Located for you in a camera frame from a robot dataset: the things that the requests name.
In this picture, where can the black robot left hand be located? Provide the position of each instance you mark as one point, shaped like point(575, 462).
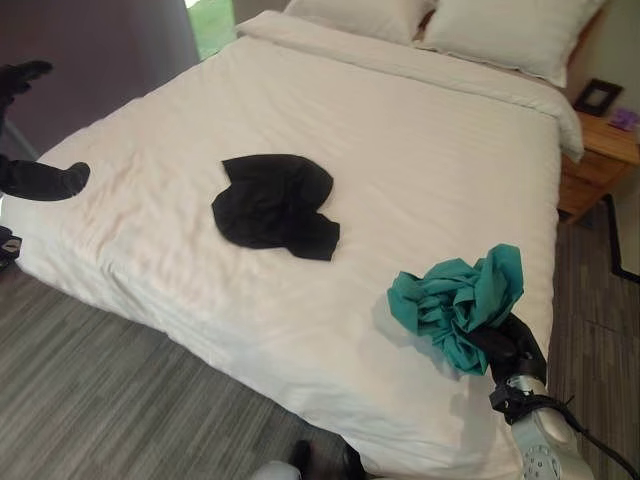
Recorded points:
point(30, 180)

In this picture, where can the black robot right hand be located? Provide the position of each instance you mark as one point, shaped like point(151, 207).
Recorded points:
point(515, 347)

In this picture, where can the teal garment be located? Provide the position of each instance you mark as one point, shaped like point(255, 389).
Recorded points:
point(465, 305)

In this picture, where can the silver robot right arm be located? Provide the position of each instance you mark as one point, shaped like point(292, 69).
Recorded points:
point(555, 445)

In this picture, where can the bed with white duvet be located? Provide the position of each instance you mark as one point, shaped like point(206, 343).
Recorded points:
point(320, 150)

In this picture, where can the dark object on floor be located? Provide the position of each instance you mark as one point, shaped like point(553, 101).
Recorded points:
point(9, 245)

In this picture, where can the wooden nightstand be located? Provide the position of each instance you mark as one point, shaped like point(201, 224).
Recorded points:
point(600, 160)

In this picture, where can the window with green view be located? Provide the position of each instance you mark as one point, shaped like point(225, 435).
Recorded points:
point(212, 27)

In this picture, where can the black crumpled garment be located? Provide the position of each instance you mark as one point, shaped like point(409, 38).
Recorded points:
point(275, 205)

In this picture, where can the small purple object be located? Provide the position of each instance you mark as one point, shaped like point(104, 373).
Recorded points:
point(625, 119)

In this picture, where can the silver robot body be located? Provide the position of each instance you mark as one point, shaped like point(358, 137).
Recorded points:
point(277, 471)

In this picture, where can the white pillow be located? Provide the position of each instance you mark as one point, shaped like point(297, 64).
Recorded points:
point(510, 35)
point(360, 15)

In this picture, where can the black picture frame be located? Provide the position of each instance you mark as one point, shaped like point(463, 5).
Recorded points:
point(598, 96)

